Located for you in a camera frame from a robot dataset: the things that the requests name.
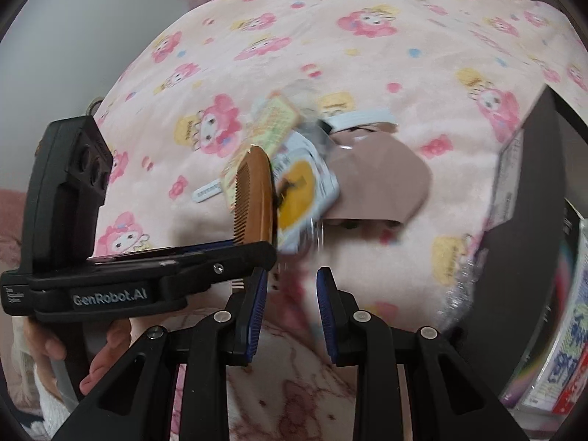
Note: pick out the blue cartoon puzzle pack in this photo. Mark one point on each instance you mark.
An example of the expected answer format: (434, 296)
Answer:
(570, 348)

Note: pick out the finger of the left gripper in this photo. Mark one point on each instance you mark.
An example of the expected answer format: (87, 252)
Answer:
(167, 252)
(199, 271)

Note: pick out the pink cartoon print blanket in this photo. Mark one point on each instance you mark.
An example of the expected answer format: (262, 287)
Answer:
(457, 76)

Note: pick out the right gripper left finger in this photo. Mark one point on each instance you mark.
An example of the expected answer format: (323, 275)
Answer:
(226, 338)

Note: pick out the brown face mask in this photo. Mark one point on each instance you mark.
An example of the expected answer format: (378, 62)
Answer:
(380, 178)

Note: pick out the wooden comb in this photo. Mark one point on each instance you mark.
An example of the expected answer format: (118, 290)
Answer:
(254, 228)

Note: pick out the clear plastic accessory bag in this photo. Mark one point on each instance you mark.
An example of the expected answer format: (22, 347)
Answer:
(273, 120)

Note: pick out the yellow sticker pack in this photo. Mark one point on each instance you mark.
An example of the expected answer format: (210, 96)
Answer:
(306, 187)

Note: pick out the white small label strip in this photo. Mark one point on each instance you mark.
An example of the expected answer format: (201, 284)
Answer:
(207, 191)

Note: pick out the black storage box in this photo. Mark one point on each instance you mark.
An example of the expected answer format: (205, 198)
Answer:
(520, 255)

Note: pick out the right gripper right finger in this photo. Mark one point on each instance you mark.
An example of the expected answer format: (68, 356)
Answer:
(358, 339)

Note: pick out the red portrait envelope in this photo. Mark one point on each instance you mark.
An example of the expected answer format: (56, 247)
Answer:
(572, 392)

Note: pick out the black purple card box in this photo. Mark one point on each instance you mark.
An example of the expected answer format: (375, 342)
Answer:
(545, 334)

